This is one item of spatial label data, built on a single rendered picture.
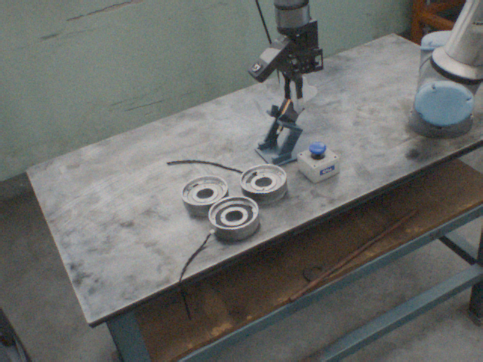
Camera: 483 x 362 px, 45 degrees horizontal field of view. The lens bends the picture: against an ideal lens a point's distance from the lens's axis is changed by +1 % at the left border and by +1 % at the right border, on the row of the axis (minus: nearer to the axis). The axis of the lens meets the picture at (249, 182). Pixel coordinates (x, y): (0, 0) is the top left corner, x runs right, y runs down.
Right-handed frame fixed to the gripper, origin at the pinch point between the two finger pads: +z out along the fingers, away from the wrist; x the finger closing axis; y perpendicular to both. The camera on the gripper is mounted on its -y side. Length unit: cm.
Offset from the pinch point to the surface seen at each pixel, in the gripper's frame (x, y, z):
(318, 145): -12.1, -0.1, 4.4
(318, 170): -15.5, -2.3, 8.4
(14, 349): 32, -86, 70
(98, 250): -9, -53, 12
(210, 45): 151, 34, 49
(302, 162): -10.8, -3.9, 8.5
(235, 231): -23.3, -26.9, 8.6
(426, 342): -18, 32, 92
